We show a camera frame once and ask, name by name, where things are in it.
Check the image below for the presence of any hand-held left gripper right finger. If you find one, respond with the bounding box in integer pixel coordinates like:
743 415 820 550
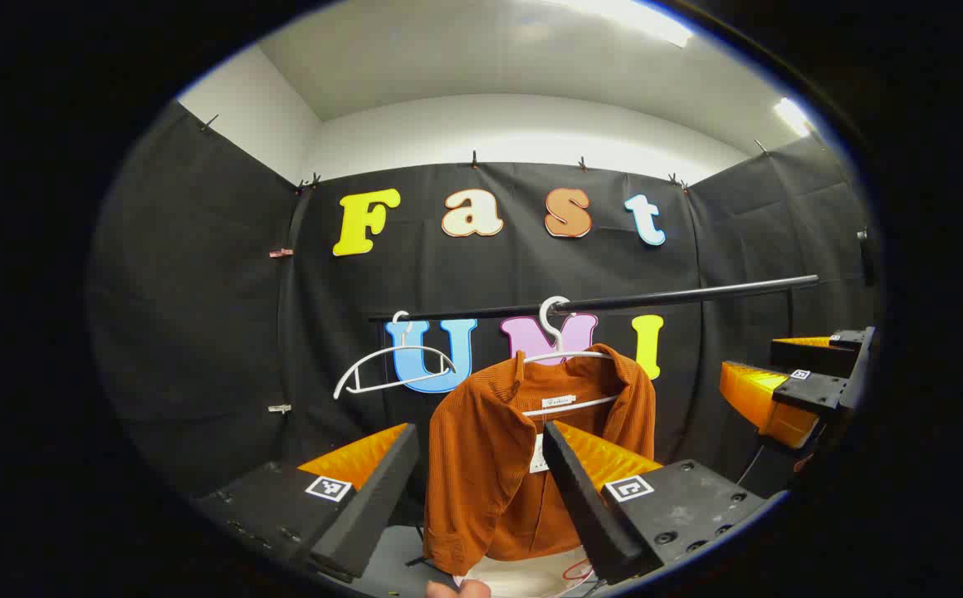
541 419 769 586

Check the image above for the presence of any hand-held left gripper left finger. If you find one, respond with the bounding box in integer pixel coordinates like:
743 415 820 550
195 422 421 584

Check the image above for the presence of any orange corduroy shirt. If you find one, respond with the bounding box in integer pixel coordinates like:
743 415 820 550
422 343 657 576

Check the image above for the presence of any white plastic clothes hanger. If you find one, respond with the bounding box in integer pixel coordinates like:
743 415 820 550
334 310 457 400
521 296 619 416

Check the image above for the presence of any black backdrop cloth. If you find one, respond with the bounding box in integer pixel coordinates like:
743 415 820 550
87 100 881 532

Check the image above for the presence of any ceiling light panel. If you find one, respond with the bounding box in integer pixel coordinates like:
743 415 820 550
774 97 814 138

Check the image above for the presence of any black clothes rail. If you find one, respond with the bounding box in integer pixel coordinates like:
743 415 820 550
369 274 820 333

